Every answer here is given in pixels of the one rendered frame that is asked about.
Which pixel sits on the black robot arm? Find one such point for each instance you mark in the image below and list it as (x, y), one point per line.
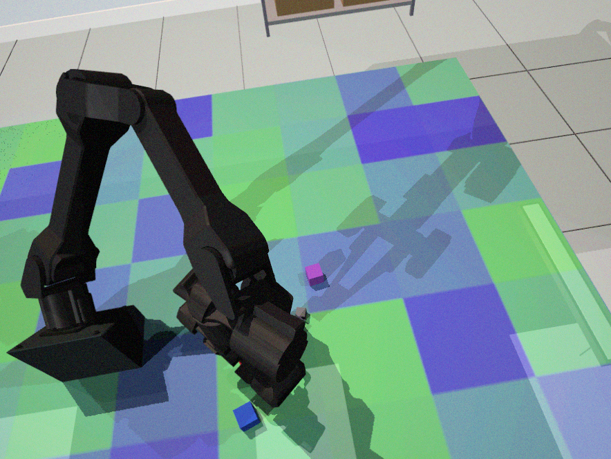
(223, 244)

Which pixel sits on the purple cube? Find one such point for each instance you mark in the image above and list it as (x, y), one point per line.
(314, 274)

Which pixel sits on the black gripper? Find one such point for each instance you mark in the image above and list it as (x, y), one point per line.
(273, 392)

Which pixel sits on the blue block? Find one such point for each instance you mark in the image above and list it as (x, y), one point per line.
(246, 416)

